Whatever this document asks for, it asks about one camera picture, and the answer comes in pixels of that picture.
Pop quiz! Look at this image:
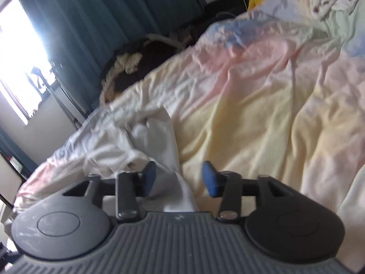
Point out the metal rack by window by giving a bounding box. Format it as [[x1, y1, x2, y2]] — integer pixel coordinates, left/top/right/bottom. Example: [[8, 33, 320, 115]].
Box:
[[31, 59, 89, 131]]

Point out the teal curtain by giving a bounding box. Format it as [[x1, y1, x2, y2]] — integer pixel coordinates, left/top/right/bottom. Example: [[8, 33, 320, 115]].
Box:
[[19, 0, 205, 112]]

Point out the white garment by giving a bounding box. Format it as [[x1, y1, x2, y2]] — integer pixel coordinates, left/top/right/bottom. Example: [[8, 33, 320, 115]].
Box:
[[63, 108, 197, 212]]

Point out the pastel rainbow bed sheet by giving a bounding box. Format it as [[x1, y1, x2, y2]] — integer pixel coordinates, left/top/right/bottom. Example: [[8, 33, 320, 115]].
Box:
[[14, 0, 364, 271]]

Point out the dark clothes pile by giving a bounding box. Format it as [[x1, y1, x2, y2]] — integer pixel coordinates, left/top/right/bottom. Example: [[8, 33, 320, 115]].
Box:
[[98, 0, 249, 106]]

